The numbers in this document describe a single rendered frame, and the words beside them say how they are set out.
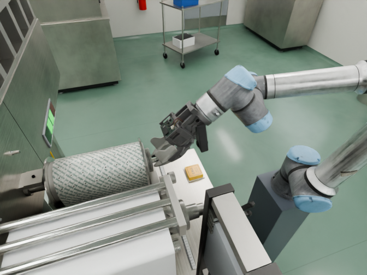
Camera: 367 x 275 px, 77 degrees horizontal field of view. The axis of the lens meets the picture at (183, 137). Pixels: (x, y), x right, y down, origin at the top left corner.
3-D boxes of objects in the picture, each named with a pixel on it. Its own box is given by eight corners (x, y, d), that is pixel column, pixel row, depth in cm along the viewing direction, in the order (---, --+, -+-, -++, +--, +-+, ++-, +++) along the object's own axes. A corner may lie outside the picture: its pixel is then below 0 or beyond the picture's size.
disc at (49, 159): (63, 217, 66) (41, 187, 55) (61, 218, 65) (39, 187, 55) (65, 177, 76) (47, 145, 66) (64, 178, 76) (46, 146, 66)
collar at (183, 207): (190, 234, 49) (190, 220, 45) (162, 243, 48) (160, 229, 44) (181, 208, 54) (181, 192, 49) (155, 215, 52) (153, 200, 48)
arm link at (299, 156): (305, 163, 103) (317, 141, 94) (314, 189, 94) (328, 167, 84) (277, 161, 104) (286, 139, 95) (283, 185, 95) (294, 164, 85)
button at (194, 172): (203, 177, 110) (203, 174, 108) (189, 180, 108) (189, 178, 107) (197, 166, 115) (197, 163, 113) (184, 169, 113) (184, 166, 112)
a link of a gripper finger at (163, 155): (142, 160, 66) (164, 136, 64) (157, 167, 70) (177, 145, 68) (145, 167, 63) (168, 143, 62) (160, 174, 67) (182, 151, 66)
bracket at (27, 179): (44, 185, 62) (41, 180, 60) (19, 191, 61) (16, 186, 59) (46, 171, 65) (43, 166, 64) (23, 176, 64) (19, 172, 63)
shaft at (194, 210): (213, 216, 51) (215, 208, 48) (187, 223, 49) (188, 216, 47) (208, 203, 53) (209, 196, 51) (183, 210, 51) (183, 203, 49)
